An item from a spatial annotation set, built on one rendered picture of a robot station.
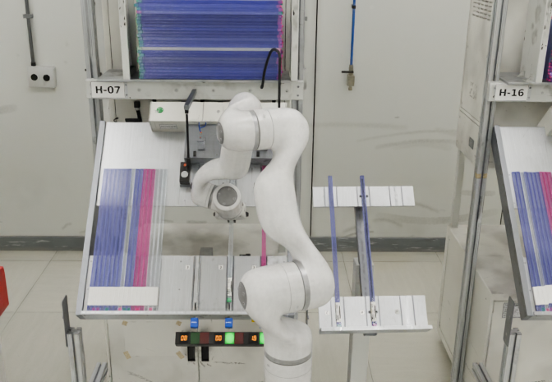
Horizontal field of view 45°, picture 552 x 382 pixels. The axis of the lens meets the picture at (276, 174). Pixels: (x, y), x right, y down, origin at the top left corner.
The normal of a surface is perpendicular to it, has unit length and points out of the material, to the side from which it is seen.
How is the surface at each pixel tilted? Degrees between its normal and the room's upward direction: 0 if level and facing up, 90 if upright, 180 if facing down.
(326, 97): 90
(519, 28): 90
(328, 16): 90
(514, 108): 90
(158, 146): 46
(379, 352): 0
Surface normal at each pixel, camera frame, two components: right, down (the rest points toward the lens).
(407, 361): 0.01, -0.95
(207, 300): 0.02, -0.43
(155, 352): 0.01, 0.33
